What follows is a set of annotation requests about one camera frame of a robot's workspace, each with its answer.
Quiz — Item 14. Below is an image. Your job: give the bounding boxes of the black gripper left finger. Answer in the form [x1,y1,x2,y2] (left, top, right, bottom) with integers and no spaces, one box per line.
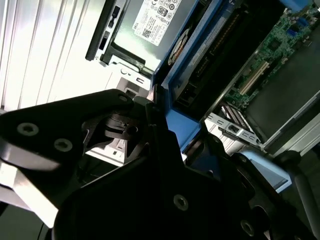
[0,84,198,222]

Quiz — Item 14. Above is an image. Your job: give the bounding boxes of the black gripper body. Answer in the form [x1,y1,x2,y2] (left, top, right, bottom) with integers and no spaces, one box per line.
[51,111,256,240]

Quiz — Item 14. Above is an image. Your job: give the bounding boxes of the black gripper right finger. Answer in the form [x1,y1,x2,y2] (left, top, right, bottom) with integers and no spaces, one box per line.
[189,124,315,240]

